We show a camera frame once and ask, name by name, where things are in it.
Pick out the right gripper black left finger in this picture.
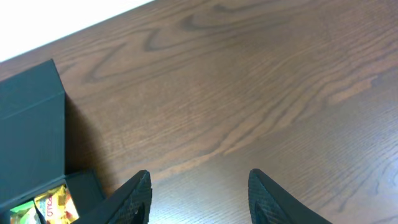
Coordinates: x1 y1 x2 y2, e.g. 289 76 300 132
75 170 152 224

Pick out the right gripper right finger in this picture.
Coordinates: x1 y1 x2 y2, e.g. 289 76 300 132
248 169 329 224

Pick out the yellow orange snack packet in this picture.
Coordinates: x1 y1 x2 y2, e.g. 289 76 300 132
34 185 79 224

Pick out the yellow-green snack packet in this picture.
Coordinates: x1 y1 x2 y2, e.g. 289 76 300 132
10 201 42 224

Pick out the dark green box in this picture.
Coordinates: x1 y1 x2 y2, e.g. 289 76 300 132
1 60 105 223

